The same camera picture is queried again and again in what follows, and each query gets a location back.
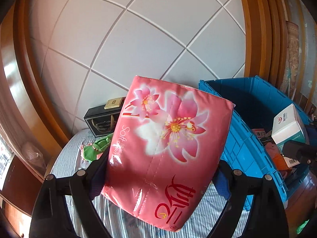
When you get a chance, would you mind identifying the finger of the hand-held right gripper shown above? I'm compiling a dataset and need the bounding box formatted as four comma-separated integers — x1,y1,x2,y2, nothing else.
282,139,317,166

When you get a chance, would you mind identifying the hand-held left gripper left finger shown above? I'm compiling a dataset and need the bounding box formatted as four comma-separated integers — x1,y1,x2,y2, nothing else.
30,149,112,238

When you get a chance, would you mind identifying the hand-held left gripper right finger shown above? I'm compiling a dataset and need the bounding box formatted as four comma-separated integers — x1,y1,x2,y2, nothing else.
206,159,290,238

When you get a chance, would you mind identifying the white teal carton box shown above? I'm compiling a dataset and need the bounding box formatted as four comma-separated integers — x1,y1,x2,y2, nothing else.
271,103,310,168

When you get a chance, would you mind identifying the blue plastic crate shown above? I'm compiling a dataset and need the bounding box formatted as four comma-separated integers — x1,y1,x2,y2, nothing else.
198,76,313,213

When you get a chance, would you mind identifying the pink pig plush orange dress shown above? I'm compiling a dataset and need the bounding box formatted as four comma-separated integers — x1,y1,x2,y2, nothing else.
266,141,286,172

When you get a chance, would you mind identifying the green frog plush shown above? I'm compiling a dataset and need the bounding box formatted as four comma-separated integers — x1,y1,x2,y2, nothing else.
82,132,114,162

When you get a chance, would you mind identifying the light blue bed sheet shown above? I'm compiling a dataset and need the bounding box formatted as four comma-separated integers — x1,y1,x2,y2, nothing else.
51,128,248,238

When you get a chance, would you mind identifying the black gift box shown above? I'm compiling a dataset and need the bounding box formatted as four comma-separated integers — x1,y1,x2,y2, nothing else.
84,105,124,137

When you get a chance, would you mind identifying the clear plastic bag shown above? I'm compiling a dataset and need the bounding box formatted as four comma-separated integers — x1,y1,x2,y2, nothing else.
20,141,48,172

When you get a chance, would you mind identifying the wooden bedside cabinet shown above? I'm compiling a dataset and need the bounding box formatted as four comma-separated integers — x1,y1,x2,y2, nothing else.
0,154,45,238

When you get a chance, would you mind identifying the small gold box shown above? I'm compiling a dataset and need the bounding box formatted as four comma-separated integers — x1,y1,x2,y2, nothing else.
104,97,126,110

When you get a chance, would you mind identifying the rolled floral carpet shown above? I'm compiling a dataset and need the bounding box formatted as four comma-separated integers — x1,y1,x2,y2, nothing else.
280,20,302,98

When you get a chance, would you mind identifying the white padded wooden headboard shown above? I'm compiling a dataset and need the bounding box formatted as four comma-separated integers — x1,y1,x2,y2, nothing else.
0,0,285,149

